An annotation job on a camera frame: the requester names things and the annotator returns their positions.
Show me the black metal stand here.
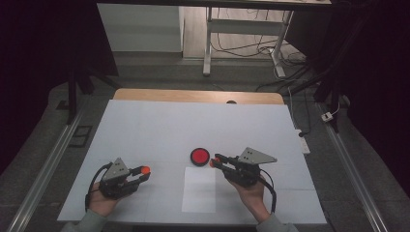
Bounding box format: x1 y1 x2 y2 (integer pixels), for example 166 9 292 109
66 62 124 126
288 64 343 133

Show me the white power strip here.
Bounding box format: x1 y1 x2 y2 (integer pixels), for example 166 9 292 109
294 129 311 155

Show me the white cabinet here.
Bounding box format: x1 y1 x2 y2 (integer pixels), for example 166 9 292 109
97 3 185 54

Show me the person's right hand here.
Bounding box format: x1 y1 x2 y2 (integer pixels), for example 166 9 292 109
226 174 273 224

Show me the thin black floor cable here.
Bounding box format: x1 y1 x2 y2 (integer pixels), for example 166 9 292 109
211 8 308 66

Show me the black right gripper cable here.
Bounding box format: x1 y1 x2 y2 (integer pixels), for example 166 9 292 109
256 167 278 215

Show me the aluminium floor rail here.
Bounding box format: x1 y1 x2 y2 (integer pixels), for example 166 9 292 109
315 102 390 232
6 105 88 232

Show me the person's left hand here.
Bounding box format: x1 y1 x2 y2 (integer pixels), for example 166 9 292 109
88 188 123 218

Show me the white table cover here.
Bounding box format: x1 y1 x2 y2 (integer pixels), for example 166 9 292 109
57 99 328 225

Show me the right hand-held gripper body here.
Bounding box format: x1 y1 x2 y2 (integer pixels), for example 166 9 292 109
223 147 278 189

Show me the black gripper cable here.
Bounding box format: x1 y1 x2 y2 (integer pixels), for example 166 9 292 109
256 167 278 215
84 161 114 213

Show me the white paper sheet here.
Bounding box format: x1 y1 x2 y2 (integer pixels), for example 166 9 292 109
181 166 217 214

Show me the white-legged desk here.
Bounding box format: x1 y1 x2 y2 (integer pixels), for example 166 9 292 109
96 0 333 79

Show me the thick black floor cable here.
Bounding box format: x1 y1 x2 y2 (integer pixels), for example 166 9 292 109
255 64 311 94

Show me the round red ink pad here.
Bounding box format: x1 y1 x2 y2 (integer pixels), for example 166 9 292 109
190 147 211 167

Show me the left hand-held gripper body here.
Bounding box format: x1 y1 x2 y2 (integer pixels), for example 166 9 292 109
98 157 138 200

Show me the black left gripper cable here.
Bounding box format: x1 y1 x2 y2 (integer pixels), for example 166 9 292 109
84 161 114 213

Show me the black floor socket plate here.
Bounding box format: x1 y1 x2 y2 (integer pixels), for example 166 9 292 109
69 125 94 149

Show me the dark curtain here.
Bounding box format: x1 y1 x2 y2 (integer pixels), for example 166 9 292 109
285 0 410 197
0 0 119 177

